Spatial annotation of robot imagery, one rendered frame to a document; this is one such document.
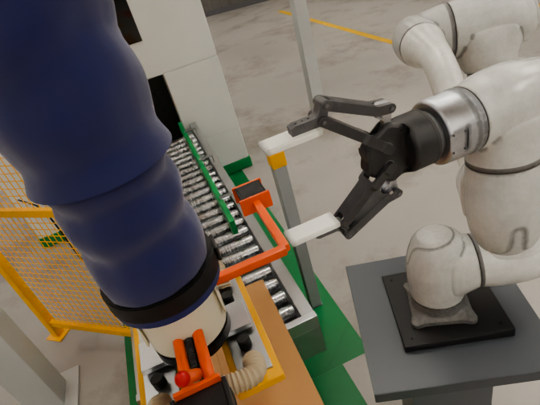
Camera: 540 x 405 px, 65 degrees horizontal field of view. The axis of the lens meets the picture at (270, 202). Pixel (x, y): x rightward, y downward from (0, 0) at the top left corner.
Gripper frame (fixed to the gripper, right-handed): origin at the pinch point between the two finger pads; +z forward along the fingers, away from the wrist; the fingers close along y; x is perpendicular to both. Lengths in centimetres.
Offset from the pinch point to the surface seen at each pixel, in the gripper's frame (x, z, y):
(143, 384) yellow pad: 22, 35, 45
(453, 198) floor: 151, -148, 158
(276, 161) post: 116, -28, 61
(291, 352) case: 26, 3, 63
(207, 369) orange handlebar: 8.3, 19.5, 33.4
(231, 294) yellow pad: 33, 11, 43
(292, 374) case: 20, 5, 63
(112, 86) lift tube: 17.0, 14.4, -14.7
